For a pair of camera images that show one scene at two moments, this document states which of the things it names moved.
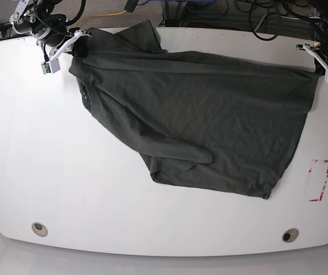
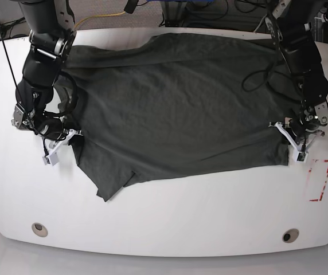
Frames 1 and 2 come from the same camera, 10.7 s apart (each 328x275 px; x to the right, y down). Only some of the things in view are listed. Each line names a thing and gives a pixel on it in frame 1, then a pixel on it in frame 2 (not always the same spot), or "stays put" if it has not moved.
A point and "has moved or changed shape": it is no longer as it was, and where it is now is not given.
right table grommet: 290,235 stays put
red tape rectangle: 311,162 stays put
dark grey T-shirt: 199,119 has moved or changed shape
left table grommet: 39,229 stays put
